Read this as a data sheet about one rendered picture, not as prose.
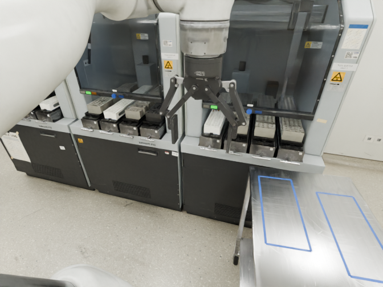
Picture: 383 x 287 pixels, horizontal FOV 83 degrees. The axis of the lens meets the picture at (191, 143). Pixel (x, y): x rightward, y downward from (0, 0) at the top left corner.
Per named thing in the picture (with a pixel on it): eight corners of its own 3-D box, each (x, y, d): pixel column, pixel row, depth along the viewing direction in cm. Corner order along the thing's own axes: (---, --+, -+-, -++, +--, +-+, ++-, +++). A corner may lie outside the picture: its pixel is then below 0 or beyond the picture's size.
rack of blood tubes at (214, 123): (212, 114, 159) (213, 106, 155) (226, 116, 156) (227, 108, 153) (203, 134, 135) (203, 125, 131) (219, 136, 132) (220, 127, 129)
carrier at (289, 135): (301, 140, 125) (304, 131, 122) (301, 142, 123) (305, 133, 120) (280, 137, 128) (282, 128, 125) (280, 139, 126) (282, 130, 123)
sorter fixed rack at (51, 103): (69, 97, 188) (67, 90, 185) (79, 98, 186) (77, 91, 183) (41, 110, 164) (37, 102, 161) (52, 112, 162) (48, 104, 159)
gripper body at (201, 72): (176, 56, 40) (178, 103, 45) (221, 58, 38) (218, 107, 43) (188, 49, 46) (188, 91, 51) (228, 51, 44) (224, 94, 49)
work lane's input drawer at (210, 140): (218, 105, 191) (219, 95, 186) (234, 106, 188) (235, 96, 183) (196, 150, 132) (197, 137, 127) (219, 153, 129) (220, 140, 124)
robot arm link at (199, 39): (225, 22, 35) (222, 61, 38) (232, 19, 42) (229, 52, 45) (171, 21, 37) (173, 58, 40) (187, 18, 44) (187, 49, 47)
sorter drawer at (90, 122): (131, 95, 211) (129, 86, 206) (143, 96, 208) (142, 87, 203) (78, 130, 153) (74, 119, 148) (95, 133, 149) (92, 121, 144)
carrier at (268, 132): (273, 136, 129) (276, 127, 126) (273, 138, 127) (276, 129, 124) (253, 134, 132) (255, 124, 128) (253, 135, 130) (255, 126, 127)
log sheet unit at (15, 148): (11, 159, 205) (-8, 125, 186) (34, 164, 198) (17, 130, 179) (8, 160, 203) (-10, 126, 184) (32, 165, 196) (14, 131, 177)
